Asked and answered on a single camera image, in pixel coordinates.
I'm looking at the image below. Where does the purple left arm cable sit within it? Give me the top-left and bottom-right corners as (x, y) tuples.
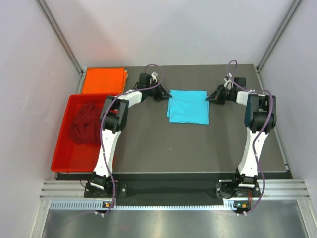
(95, 63), (166, 219)

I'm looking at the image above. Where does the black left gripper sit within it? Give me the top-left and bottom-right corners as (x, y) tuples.
(146, 80), (171, 101)

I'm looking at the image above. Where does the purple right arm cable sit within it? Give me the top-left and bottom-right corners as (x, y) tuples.
(227, 59), (277, 216)

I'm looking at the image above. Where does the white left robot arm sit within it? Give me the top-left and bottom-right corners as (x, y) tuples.
(86, 72), (172, 197)

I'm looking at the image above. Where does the folded orange t shirt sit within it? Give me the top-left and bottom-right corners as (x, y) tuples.
(82, 67), (128, 95)

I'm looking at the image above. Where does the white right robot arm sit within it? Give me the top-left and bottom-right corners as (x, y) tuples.
(206, 73), (277, 199)

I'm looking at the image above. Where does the slotted grey cable duct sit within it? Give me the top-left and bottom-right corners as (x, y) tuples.
(50, 200), (247, 211)

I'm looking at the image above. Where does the red plastic bin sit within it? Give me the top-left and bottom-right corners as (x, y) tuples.
(51, 94), (107, 173)

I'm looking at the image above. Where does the left aluminium frame post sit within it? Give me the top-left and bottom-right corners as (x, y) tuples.
(34, 0), (84, 75)

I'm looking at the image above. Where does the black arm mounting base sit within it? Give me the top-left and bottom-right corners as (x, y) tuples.
(84, 172), (260, 206)

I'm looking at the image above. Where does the light blue t shirt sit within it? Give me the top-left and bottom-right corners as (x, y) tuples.
(167, 90), (209, 125)

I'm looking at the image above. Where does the aluminium frame post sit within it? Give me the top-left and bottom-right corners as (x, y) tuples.
(34, 0), (84, 75)
(256, 0), (303, 73)

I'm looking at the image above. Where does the dark red t shirt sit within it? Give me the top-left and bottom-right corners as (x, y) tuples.
(69, 103), (101, 145)

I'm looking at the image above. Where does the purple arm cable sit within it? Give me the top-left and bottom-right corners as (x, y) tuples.
(95, 63), (166, 219)
(227, 59), (277, 216)

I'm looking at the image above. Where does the right aluminium frame post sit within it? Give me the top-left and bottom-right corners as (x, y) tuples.
(256, 0), (303, 73)

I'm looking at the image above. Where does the aluminium front frame rail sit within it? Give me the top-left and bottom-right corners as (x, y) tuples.
(40, 179), (310, 200)

